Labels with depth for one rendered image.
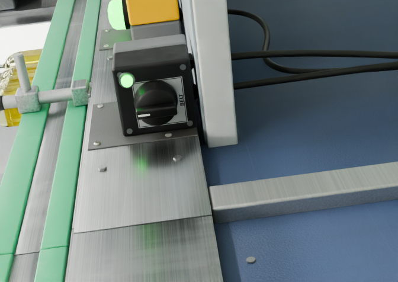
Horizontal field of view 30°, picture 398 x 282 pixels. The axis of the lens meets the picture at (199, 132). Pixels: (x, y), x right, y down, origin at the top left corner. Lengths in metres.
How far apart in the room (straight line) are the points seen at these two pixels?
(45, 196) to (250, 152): 0.21
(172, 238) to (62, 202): 0.15
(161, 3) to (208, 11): 0.33
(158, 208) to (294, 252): 0.13
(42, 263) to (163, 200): 0.12
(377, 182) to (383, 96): 0.21
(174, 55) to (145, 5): 0.27
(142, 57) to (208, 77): 0.08
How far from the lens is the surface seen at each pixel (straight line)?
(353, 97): 0.88
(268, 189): 0.68
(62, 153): 0.82
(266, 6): 1.21
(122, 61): 0.77
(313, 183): 0.68
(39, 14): 2.37
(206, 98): 0.75
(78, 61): 1.07
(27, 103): 0.93
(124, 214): 0.66
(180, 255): 0.60
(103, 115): 0.85
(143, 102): 0.75
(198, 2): 0.70
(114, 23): 1.06
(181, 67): 0.76
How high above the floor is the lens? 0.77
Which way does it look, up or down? 1 degrees down
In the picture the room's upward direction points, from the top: 97 degrees counter-clockwise
